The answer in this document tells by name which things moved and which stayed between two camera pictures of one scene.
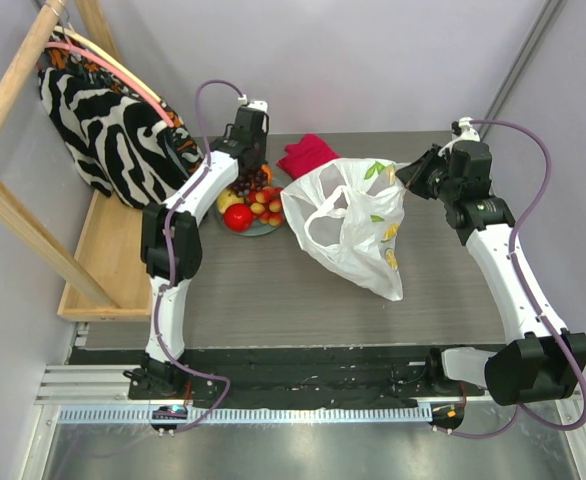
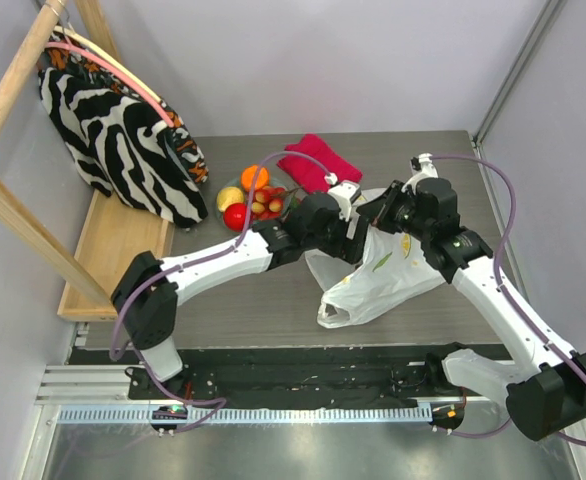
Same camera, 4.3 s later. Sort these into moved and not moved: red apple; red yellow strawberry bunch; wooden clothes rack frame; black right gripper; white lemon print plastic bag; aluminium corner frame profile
Moved: white lemon print plastic bag; black right gripper
Not moved: red apple; red yellow strawberry bunch; wooden clothes rack frame; aluminium corner frame profile
